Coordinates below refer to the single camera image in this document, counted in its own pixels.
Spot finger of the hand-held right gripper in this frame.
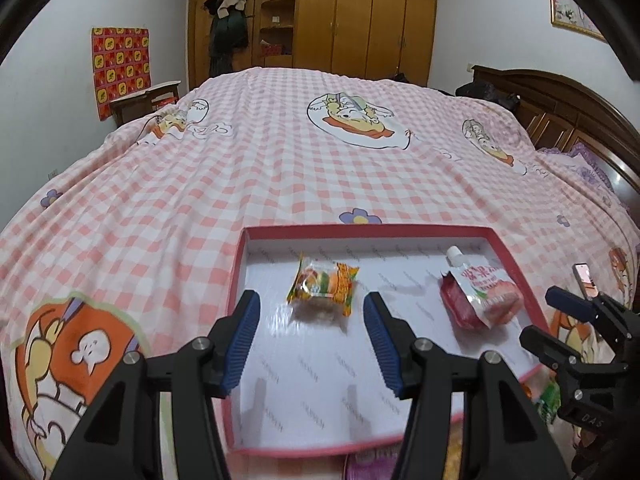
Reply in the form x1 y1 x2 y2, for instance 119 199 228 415
520 326 621 396
545 286 640 356

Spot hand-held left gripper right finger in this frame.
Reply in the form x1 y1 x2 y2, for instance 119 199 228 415
362 291 571 480

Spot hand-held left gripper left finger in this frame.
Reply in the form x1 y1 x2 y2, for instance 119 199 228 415
50 290 262 480

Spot shallow red cardboard box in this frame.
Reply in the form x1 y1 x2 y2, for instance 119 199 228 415
222 226 551 458

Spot pink spouted drink pouch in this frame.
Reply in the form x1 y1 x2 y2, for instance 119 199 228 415
440 246 521 331

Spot orange snack packet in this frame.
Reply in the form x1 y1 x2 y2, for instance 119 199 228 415
286 254 362 333

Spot purple snack packet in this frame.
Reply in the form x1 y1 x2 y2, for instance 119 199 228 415
345 447 406 480

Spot long yellow cracker packet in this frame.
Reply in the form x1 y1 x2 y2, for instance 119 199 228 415
440 430 488 480

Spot smartphone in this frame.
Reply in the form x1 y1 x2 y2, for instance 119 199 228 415
572 263 598 301

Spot large green pea packet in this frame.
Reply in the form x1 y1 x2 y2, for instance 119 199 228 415
520 380 563 423

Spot purple pillow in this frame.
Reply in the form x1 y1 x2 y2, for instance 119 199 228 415
537 142 636 211

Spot pink checked printed blanket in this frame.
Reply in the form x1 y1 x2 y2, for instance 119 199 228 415
0 66 640 480

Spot dark wooden headboard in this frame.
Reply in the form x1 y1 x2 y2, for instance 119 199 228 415
470 65 640 191

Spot black bag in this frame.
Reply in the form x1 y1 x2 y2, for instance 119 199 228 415
455 80 521 111

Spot dark wooden nightstand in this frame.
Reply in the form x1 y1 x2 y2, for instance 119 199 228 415
110 81 182 128

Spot dark hanging coat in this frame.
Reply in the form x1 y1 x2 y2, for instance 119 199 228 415
200 0 251 76

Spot wooden wardrobe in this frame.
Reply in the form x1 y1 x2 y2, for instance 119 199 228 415
172 0 440 88

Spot framed wall picture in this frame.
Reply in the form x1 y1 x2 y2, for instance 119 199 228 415
547 0 608 43

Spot red yellow patterned wall cloth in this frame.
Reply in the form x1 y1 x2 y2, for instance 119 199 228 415
91 25 152 122

